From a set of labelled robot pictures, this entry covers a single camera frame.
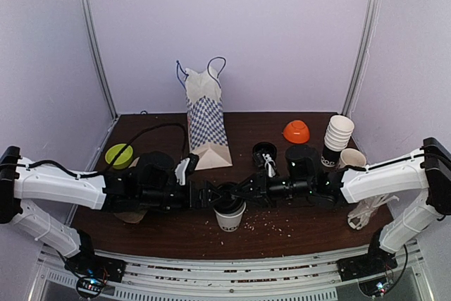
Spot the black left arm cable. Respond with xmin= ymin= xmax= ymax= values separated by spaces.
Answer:
xmin=105 ymin=123 xmax=187 ymax=171

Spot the ceramic mug with coral print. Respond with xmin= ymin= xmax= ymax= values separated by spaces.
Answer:
xmin=337 ymin=148 xmax=366 ymax=169

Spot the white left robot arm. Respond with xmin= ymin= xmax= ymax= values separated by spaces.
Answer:
xmin=1 ymin=146 xmax=226 ymax=281

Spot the left aluminium frame post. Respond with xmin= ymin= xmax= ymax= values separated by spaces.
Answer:
xmin=80 ymin=0 xmax=118 ymax=120

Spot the green plastic bowl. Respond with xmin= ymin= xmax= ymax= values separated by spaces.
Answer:
xmin=104 ymin=143 xmax=133 ymax=170

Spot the orange plastic bowl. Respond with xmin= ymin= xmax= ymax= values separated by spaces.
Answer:
xmin=283 ymin=120 xmax=310 ymax=144

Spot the right aluminium frame post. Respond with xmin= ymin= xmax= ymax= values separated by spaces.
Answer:
xmin=342 ymin=0 xmax=381 ymax=118

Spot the black cup lid stack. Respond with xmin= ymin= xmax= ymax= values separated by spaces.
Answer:
xmin=252 ymin=142 xmax=277 ymax=168

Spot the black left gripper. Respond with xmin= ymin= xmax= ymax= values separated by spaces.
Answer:
xmin=139 ymin=179 xmax=226 ymax=212

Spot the white paper coffee cup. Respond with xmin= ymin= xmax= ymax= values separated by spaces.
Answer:
xmin=214 ymin=203 xmax=247 ymax=232

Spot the cardboard cup carrier stack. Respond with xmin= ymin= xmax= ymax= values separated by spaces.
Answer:
xmin=114 ymin=159 xmax=151 ymax=225

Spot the white paper cup stack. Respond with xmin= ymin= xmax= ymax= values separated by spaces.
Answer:
xmin=321 ymin=115 xmax=354 ymax=168

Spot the black plastic cup lid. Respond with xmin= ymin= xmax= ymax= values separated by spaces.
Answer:
xmin=214 ymin=182 xmax=245 ymax=215

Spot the aluminium frame post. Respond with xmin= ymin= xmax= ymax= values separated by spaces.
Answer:
xmin=342 ymin=0 xmax=381 ymax=118
xmin=80 ymin=0 xmax=118 ymax=120

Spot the blue checkered paper bag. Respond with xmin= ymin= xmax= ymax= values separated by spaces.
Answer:
xmin=176 ymin=56 xmax=233 ymax=171

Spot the metal front rail base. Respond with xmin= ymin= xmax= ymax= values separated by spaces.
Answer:
xmin=35 ymin=239 xmax=434 ymax=301

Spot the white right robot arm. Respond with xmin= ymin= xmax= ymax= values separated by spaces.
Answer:
xmin=230 ymin=137 xmax=450 ymax=281

